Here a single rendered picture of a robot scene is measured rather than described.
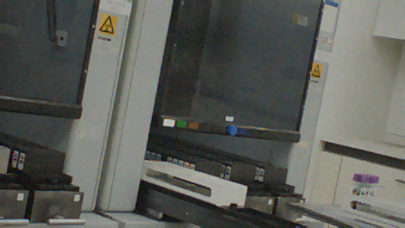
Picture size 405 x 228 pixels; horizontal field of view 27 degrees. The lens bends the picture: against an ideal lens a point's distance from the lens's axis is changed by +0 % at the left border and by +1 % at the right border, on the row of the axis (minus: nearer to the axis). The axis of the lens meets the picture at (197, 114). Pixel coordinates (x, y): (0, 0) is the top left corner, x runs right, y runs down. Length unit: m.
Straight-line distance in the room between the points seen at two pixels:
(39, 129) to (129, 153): 0.23
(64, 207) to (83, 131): 0.21
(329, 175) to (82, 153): 2.78
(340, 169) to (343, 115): 0.36
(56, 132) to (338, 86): 2.89
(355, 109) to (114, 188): 2.96
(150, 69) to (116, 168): 0.26
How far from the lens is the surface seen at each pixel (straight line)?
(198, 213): 2.04
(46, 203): 1.87
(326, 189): 4.66
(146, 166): 2.19
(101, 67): 2.01
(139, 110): 2.11
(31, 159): 1.92
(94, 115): 2.02
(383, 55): 5.07
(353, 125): 4.92
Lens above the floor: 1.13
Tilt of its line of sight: 3 degrees down
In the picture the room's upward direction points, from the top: 11 degrees clockwise
